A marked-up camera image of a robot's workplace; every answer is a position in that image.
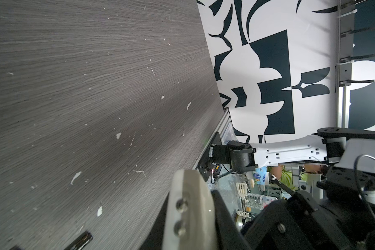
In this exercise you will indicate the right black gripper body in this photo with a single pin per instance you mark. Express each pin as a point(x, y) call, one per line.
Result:
point(338, 222)

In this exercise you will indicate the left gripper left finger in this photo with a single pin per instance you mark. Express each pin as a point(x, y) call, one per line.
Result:
point(190, 222)

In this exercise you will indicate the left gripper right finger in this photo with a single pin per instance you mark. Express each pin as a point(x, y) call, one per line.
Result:
point(228, 225)

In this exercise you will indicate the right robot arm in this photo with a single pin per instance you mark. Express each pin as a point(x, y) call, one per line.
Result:
point(348, 154)

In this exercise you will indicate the lying black battery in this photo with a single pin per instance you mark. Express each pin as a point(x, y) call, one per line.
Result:
point(81, 241)

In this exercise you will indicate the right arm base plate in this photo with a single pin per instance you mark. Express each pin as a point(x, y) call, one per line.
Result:
point(206, 165)

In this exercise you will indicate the wall hook rail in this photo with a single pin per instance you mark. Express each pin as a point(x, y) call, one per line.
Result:
point(356, 45)

